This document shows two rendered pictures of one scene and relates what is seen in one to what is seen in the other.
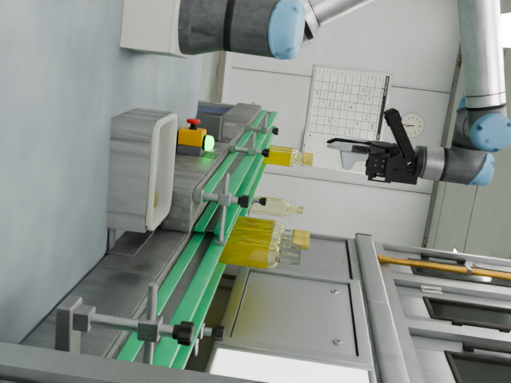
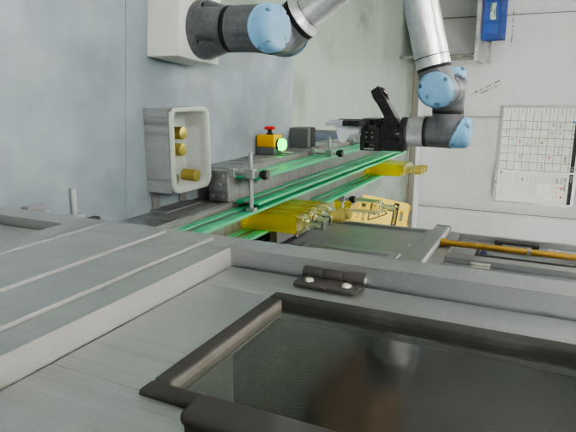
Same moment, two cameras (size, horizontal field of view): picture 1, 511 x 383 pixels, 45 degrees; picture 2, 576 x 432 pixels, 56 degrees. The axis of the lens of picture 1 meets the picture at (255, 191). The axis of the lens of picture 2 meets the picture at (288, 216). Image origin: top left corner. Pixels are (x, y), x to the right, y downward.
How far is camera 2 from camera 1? 0.62 m
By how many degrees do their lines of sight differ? 21
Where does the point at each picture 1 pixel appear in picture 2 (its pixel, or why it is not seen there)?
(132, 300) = not seen: hidden behind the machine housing
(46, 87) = (46, 72)
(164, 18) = (172, 30)
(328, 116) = (518, 153)
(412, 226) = not seen: outside the picture
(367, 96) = (558, 131)
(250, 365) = not seen: hidden behind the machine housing
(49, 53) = (45, 49)
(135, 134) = (158, 118)
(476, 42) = (411, 11)
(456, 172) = (433, 135)
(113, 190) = (149, 162)
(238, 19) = (226, 23)
